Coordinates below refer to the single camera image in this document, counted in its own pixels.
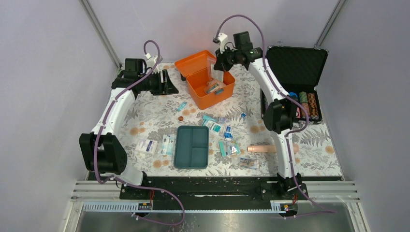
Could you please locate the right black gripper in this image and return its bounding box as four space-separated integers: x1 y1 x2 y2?
213 45 240 73

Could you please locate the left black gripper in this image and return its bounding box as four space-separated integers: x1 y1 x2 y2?
138 69 178 96

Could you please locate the gauze pads clear bag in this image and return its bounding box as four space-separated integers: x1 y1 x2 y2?
204 79 225 94

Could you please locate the white blue medicine box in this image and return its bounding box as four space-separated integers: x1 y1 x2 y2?
135 139 158 155

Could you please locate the gloves packet clear bag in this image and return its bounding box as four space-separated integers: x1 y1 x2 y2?
206 57 224 82

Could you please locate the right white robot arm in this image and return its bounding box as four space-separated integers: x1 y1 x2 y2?
213 31 301 199

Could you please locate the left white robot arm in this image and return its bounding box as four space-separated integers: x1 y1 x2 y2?
79 55 179 199

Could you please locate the orange plastic medicine box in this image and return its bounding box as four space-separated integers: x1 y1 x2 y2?
175 50 235 110

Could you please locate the small teal sachet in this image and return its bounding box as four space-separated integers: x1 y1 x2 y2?
177 102 187 112

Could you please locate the teal bandage sachet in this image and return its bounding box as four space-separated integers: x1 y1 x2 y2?
203 115 217 122

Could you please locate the floral tablecloth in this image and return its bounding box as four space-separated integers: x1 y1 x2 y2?
100 62 343 177

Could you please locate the white teal dressing packet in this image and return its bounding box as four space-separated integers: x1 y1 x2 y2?
159 135 176 156

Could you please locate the black foam-lined case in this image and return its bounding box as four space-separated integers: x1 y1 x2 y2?
266 46 328 124

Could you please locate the teal divided tray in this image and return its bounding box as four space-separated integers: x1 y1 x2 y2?
174 126 209 169

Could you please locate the medical gauze packet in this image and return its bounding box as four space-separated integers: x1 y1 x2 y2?
202 120 223 133

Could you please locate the clear tape roll packet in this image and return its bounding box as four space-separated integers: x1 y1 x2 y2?
218 117 228 124

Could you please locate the blue white wipe packet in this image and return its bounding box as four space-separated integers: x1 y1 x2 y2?
223 126 233 141

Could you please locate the teal plaster packet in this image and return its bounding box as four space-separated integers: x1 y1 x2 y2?
219 141 227 157

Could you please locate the clear bag with small items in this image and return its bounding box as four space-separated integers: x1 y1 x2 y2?
225 142 241 156

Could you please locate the striped plaster strip packet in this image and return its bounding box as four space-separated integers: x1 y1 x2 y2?
239 158 258 169

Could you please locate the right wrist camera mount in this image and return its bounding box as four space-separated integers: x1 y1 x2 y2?
213 32 229 54

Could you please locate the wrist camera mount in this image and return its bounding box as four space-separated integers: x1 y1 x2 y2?
213 32 229 54
145 53 163 73

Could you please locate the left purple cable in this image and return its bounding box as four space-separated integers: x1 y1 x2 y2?
93 40 186 226

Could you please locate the purple cable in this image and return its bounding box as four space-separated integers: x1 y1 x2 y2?
93 40 186 226
214 14 337 219

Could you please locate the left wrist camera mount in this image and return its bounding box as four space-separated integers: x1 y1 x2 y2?
145 53 163 73

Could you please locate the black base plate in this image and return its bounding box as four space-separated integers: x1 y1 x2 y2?
119 175 343 211

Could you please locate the slotted cable duct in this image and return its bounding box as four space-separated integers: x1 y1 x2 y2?
82 201 286 214

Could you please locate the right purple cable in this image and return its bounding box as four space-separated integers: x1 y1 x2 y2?
214 14 337 219

